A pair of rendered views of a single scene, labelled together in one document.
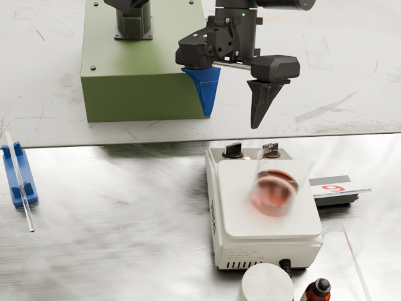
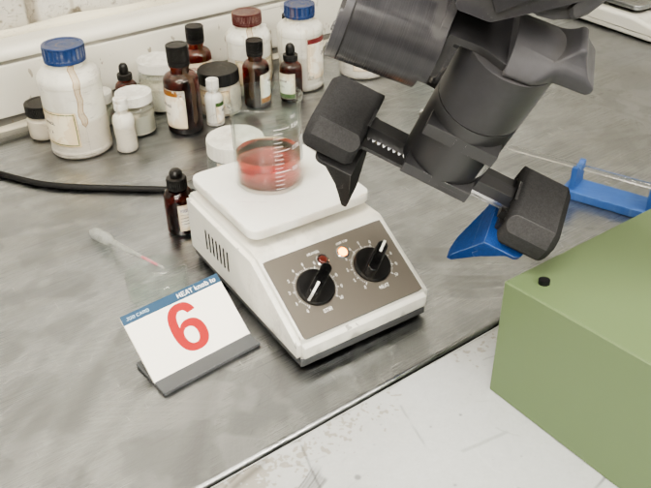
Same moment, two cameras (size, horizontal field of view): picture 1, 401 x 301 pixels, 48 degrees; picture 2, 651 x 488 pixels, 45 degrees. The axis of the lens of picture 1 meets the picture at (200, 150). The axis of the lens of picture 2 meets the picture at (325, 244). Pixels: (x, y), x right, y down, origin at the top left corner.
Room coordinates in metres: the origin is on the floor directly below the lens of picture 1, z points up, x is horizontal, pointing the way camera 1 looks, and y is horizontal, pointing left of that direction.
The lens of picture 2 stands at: (0.92, -0.30, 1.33)
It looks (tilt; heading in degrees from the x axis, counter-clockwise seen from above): 34 degrees down; 156
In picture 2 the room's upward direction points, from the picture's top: 1 degrees counter-clockwise
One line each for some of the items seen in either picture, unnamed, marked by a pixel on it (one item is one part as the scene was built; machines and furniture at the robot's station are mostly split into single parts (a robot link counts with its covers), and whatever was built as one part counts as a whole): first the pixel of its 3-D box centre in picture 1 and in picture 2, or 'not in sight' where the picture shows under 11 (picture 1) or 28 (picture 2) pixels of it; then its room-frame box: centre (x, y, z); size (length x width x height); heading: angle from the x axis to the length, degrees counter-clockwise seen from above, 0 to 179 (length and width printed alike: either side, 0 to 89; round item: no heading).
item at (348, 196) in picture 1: (332, 186); (191, 331); (0.43, -0.20, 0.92); 0.09 x 0.06 x 0.04; 105
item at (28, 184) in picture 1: (18, 171); (613, 188); (0.40, 0.26, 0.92); 0.10 x 0.03 x 0.04; 30
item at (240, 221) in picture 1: (267, 196); (278, 187); (0.35, -0.09, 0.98); 0.12 x 0.12 x 0.01; 8
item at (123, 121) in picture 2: not in sight; (123, 123); (0.05, -0.17, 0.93); 0.03 x 0.03 x 0.07
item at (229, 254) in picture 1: (258, 200); (295, 241); (0.38, -0.09, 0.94); 0.22 x 0.13 x 0.08; 8
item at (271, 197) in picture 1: (280, 181); (264, 141); (0.34, -0.10, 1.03); 0.07 x 0.06 x 0.08; 103
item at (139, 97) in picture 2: not in sight; (136, 111); (0.00, -0.14, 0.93); 0.05 x 0.05 x 0.05
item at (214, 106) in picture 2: not in sight; (213, 102); (0.03, -0.05, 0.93); 0.02 x 0.02 x 0.06
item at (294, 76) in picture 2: not in sight; (291, 71); (0.00, 0.07, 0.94); 0.03 x 0.03 x 0.08
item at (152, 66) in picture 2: not in sight; (161, 82); (-0.06, -0.09, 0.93); 0.06 x 0.06 x 0.07
